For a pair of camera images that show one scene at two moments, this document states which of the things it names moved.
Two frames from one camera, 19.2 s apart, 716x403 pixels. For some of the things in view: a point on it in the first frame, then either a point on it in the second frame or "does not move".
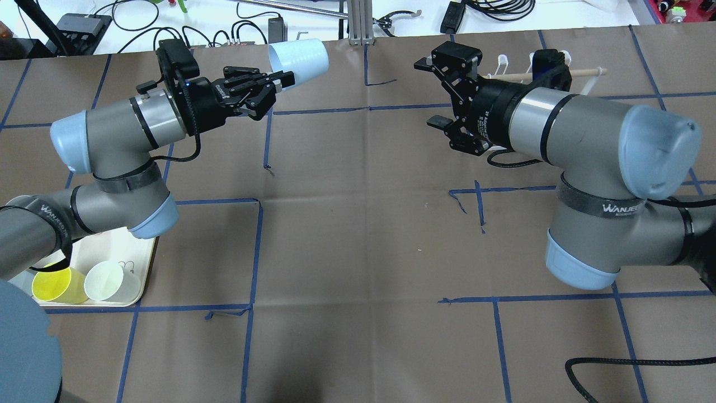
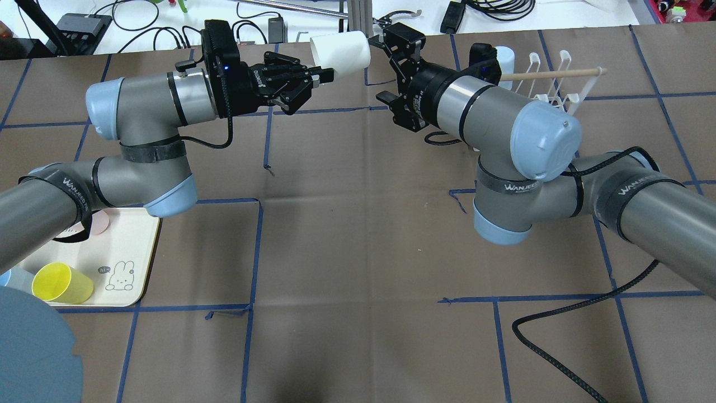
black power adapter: (452, 17) does not move
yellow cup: (65, 285) does not move
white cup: (108, 281) to (346, 53)
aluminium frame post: (360, 22) does not move
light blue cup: (307, 58) to (506, 57)
